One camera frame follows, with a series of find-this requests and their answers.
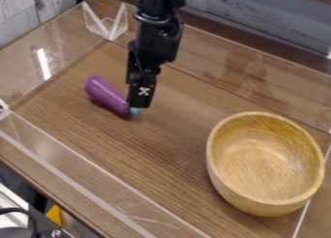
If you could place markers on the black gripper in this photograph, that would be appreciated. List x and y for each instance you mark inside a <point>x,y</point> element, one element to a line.
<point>152,49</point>

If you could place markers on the purple toy eggplant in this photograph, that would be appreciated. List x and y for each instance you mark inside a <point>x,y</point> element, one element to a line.
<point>107,95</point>

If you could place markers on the brown wooden bowl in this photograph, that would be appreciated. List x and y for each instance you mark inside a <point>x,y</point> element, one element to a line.
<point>264,163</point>

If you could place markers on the yellow triangular part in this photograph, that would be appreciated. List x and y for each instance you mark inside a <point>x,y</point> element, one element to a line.
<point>55,215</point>

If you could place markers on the clear acrylic corner bracket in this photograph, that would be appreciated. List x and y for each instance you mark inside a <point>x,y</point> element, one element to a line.
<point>110,28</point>

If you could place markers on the clear acrylic tray wall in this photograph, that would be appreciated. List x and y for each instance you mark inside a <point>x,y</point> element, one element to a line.
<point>130,176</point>

